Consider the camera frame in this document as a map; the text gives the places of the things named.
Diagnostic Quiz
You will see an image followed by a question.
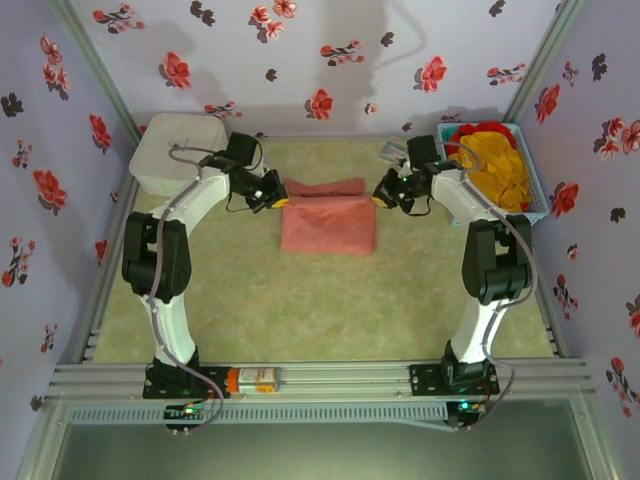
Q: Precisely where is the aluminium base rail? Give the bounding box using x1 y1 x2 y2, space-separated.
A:
49 362 596 401

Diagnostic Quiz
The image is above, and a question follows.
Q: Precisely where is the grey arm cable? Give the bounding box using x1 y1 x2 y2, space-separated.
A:
149 144 226 429
438 140 537 431

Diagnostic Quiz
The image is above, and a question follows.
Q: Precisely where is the colourful printed card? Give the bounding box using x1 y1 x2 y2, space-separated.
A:
377 138 409 166

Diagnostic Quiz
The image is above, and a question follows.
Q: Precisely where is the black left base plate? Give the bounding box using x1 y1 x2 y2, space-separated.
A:
142 363 234 400

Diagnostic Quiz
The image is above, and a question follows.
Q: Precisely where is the aluminium frame post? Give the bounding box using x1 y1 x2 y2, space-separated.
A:
502 0 586 137
47 0 144 144

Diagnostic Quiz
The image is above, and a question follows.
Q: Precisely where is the red t-shirt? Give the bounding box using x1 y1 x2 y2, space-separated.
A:
447 120 521 151

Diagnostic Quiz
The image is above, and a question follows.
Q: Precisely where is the thin black camera cable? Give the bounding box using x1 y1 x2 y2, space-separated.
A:
226 192 257 215
406 193 434 218

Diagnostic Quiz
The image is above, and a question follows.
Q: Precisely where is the circuit board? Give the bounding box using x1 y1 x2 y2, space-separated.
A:
447 399 489 431
163 403 214 435

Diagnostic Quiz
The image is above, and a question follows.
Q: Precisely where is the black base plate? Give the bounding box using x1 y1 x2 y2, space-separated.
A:
142 363 234 400
408 363 501 399

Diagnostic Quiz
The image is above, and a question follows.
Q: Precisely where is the blue plastic basket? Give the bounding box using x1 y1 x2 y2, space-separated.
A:
437 121 550 226

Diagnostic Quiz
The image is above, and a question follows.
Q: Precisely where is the right circuit board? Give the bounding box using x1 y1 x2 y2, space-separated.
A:
447 399 489 431

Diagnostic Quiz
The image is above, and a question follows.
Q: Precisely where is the thin black right camera cable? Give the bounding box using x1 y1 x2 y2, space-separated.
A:
406 193 434 218

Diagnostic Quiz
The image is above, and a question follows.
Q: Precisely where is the pink t-shirt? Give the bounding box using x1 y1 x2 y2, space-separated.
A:
279 177 377 257

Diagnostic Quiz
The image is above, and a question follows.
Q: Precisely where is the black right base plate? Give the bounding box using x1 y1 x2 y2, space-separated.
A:
408 363 501 399

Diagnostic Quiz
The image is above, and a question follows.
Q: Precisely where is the grey left arm cable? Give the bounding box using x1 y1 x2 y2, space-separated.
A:
149 144 226 429

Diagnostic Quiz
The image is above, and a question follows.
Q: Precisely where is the thin black left camera cable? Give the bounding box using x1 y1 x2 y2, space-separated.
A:
226 192 257 215

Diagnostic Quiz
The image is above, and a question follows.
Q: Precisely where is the grey right arm cable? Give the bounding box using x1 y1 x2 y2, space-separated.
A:
438 140 537 431

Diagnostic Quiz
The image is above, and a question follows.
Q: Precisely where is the white plastic box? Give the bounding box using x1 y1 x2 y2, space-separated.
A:
128 112 236 197

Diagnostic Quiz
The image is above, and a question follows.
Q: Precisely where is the yellow t-shirt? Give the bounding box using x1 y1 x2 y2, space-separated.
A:
447 129 531 214

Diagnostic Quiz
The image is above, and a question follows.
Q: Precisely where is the left circuit board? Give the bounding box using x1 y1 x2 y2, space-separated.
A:
163 403 214 435

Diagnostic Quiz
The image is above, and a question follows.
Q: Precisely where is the grey slotted cable duct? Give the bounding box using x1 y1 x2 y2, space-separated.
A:
67 403 449 426

